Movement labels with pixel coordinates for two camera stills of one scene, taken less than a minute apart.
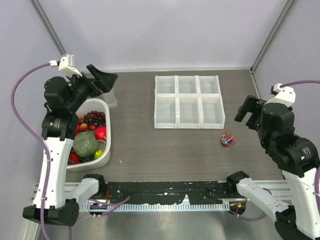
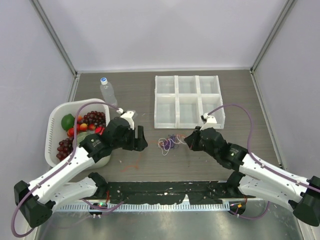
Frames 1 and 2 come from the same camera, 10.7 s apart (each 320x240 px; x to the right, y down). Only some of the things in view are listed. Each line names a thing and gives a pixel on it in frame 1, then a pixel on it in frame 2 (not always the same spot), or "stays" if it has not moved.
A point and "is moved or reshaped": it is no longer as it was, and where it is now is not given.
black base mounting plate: (200, 191) stays
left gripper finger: (103, 81) to (140, 143)
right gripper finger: (241, 114) to (193, 141)
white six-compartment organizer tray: (188, 102) stays
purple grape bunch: (94, 117) stays
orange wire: (230, 138) to (135, 166)
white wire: (226, 139) to (165, 144)
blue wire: (225, 142) is moved or reshaped
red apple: (100, 133) stays
